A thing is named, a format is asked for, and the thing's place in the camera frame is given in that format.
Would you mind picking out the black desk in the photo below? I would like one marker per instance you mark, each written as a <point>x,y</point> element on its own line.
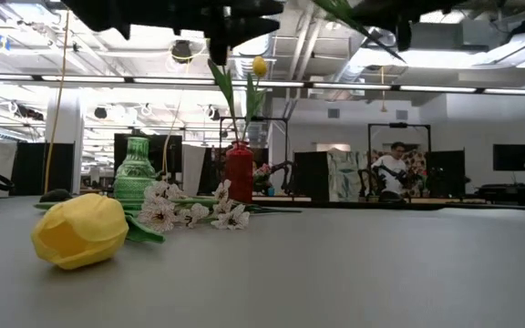
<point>504,189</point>

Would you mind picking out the long white light bar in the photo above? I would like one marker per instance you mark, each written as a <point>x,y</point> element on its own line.
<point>176,81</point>

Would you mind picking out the white artificial flower bunch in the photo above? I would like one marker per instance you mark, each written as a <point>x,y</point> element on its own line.
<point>342,11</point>
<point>157,214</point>

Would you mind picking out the black upright panel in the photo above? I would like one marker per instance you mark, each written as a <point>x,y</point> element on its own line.
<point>445,168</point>

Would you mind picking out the black wall monitor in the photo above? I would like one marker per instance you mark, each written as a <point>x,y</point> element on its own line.
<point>513,157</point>

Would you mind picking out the green glass vase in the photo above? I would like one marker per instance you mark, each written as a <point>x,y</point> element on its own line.
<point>135,177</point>

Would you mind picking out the black display screen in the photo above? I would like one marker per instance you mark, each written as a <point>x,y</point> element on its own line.
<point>167,150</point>

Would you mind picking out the dark rounded object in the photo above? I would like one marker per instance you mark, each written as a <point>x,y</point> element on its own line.
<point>56,196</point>

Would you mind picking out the green painted panel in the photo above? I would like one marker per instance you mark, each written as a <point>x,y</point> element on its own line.
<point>346,175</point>

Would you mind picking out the red vase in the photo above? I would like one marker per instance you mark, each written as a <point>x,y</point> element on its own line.
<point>239,173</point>

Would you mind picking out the black cabinet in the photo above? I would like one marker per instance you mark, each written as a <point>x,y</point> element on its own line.
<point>310,175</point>

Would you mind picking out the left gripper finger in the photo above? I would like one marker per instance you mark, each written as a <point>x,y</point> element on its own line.
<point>249,29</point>
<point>253,7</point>

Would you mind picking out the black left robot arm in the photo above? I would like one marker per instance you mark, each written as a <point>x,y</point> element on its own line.
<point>98,13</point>

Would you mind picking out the black partition panel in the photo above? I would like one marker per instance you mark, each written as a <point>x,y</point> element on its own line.
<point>30,168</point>

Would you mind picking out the person in white shirt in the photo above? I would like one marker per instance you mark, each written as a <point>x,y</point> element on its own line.
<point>392,166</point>

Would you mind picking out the floral patterned panel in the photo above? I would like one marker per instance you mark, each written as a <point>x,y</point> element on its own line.
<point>417,161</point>

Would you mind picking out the grey table mat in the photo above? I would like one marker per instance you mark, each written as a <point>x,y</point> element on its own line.
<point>335,273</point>

